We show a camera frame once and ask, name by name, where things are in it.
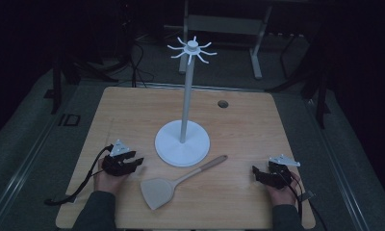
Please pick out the person's left hand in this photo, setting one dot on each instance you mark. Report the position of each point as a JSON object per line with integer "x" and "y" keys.
{"x": 108, "y": 183}

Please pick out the dark tripod stand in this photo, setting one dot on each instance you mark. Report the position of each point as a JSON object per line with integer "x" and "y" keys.
{"x": 319, "y": 93}
{"x": 60, "y": 77}

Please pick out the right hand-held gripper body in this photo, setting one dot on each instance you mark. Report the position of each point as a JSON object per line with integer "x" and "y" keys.
{"x": 278, "y": 175}

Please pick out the white hook rack stand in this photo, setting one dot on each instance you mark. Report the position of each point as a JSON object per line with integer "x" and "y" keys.
{"x": 183, "y": 141}

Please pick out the person's right hand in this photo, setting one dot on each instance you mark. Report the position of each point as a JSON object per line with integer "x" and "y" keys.
{"x": 282, "y": 195}

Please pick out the white metal desk frame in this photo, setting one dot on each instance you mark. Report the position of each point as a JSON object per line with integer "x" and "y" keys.
{"x": 227, "y": 25}

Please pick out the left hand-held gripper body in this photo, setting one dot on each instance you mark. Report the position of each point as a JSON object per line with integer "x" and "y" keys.
{"x": 114, "y": 165}

